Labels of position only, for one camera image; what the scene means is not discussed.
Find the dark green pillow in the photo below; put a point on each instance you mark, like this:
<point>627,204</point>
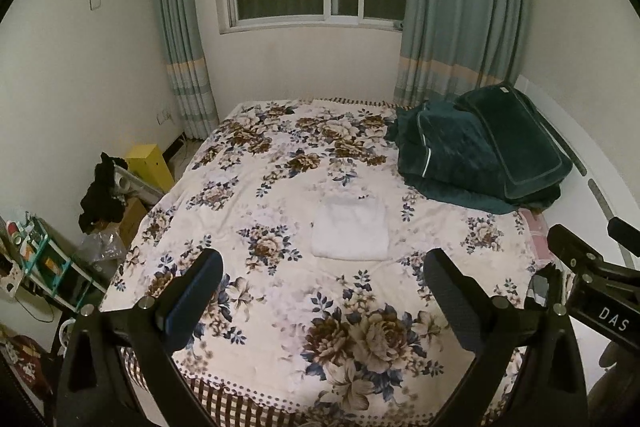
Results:
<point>515,137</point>

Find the white headboard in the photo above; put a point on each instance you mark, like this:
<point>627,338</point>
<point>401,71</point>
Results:
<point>600,172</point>

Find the wall socket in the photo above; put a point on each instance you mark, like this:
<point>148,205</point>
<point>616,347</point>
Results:
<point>165,116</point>

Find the dark green quilt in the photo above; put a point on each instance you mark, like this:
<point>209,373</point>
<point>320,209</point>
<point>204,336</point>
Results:
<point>440,152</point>

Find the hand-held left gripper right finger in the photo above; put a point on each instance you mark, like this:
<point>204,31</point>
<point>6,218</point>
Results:
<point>447,287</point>

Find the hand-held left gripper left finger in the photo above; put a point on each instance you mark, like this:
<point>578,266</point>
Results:
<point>197,292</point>

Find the black cloth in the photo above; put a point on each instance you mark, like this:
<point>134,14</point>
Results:
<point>100,197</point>

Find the yellow box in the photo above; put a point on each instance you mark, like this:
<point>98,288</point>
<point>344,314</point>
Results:
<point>147,159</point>

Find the cardboard box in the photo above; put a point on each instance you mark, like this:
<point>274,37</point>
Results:
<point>132,217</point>

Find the striped teal curtain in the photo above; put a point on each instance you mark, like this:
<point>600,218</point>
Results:
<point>460,7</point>
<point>180,32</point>

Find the grey metal frame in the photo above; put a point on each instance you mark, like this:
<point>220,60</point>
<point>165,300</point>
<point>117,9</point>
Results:
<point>141,193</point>

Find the teal storage rack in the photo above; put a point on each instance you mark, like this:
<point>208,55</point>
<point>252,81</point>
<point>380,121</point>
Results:
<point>37,252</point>

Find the pink cloth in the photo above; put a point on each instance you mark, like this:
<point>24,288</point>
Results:
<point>537,232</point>

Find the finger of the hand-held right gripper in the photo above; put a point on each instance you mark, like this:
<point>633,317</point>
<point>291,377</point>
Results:
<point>625,234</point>
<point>570,244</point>

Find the floral bedsheet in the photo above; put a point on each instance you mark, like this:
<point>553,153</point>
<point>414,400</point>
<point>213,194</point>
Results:
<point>300,297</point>

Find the clear plastic bag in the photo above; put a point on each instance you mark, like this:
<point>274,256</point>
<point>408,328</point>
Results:
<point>100,249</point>

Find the white small garment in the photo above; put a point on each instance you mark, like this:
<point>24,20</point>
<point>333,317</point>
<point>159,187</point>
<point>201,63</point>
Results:
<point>350,232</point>

